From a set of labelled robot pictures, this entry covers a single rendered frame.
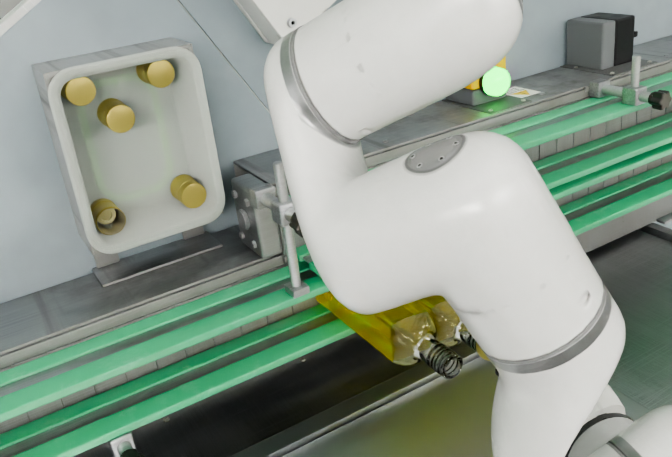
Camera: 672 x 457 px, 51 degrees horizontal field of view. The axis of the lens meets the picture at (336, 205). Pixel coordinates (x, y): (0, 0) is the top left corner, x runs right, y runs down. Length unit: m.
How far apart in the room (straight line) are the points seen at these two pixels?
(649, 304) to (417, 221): 0.87
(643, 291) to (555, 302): 0.85
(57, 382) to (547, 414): 0.53
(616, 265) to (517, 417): 0.87
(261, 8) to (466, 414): 0.56
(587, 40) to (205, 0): 0.67
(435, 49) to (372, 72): 0.04
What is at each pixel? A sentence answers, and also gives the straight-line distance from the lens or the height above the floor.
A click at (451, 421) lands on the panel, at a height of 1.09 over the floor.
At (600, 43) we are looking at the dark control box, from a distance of 1.30.
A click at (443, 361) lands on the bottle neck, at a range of 0.78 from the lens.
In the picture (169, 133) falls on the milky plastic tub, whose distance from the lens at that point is 0.94.
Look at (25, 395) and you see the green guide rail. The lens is 0.82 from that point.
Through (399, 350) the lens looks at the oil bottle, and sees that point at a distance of 0.82.
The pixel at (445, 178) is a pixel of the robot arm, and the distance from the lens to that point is 0.38.
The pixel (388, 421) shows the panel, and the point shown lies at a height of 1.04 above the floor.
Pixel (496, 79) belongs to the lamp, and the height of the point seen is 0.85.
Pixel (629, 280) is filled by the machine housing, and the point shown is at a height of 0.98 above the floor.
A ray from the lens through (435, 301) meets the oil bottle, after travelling 0.85.
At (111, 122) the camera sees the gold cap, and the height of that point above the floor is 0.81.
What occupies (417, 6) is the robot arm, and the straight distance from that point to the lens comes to 0.41.
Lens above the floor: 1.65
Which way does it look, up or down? 54 degrees down
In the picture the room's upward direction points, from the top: 119 degrees clockwise
